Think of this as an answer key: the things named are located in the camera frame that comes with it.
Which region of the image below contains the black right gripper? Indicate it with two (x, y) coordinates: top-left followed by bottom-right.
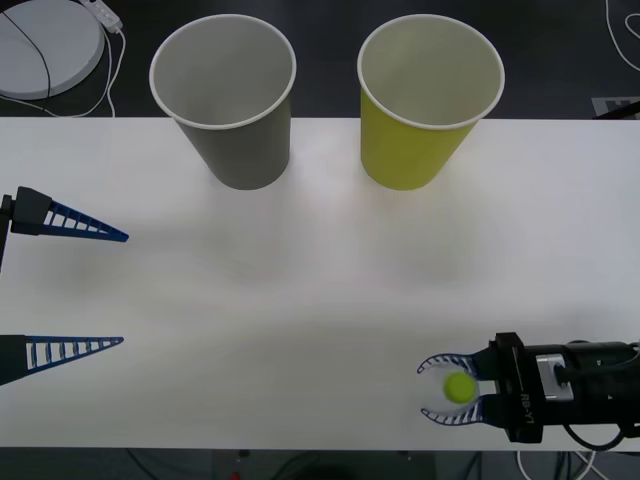
(416, 331), (545, 445)

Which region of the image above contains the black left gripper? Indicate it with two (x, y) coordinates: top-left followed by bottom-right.
(0, 186), (130, 387)

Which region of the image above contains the clear bottle with green cap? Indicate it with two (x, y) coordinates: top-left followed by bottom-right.
(422, 360), (482, 420)

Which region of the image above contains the white round lamp stand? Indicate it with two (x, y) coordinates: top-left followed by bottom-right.
(0, 0), (106, 100)

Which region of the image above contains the yellow-green plastic waste bin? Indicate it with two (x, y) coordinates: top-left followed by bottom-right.
(356, 13), (506, 192)

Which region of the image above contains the white power strip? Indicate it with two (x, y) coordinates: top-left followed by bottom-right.
(79, 0), (125, 32)

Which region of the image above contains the black and white marker board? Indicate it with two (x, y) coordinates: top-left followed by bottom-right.
(591, 96), (640, 120)

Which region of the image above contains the thin black cable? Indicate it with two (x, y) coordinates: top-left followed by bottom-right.
(0, 8), (54, 114)

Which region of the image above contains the white power strip cable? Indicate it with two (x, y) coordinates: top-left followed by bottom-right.
(0, 27), (127, 119)

